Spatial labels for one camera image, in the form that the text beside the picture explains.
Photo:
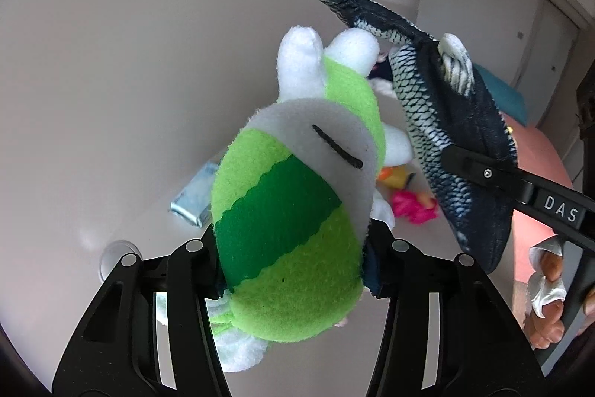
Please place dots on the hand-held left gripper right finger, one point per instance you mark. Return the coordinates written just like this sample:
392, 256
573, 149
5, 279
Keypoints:
405, 269

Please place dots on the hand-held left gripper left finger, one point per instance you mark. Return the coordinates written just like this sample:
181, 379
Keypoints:
185, 269

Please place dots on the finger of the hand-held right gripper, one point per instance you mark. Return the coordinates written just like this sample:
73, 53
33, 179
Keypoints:
488, 173

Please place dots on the dark blue fish plush toy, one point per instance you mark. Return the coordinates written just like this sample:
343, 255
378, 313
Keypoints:
441, 108

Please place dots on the green striped plush toy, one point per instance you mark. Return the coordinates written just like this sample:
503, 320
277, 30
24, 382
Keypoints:
288, 229

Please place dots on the bed with pink sheet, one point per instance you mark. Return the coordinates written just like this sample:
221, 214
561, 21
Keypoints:
539, 155

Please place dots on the bright pink fluffy toy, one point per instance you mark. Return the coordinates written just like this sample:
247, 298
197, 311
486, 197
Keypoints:
413, 207

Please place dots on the silver foil packet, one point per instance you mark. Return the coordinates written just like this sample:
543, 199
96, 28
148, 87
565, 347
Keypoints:
194, 199

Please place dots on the teal pillow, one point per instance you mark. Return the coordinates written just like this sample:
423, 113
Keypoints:
506, 97

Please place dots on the orange and yellow toy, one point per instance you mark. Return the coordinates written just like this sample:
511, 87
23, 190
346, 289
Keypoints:
395, 177

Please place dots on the grey door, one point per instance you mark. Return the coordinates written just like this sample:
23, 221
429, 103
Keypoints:
544, 39

